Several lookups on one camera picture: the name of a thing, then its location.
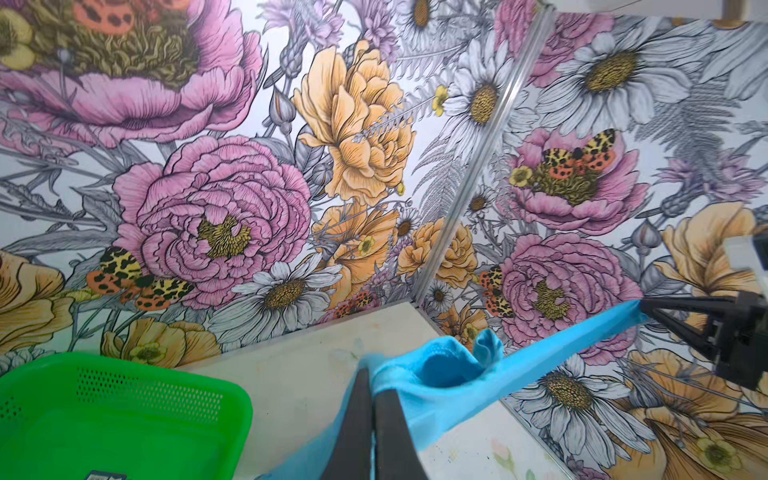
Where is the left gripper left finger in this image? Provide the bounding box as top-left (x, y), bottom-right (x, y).
top-left (321, 368), bottom-right (374, 480)

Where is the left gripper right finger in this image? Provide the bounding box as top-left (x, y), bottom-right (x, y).
top-left (374, 390), bottom-right (428, 480)

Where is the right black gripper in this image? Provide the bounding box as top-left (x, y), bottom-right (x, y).
top-left (639, 292), bottom-right (767, 390)

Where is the blue t shirt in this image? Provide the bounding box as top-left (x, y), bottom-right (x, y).
top-left (266, 300), bottom-right (642, 479)

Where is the small label in basket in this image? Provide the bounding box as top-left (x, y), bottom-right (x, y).
top-left (85, 470), bottom-right (127, 480)

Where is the green plastic basket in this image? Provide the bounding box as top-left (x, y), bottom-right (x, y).
top-left (1, 352), bottom-right (253, 479)

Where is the right aluminium corner post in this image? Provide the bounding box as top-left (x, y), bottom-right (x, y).
top-left (410, 1), bottom-right (557, 308)

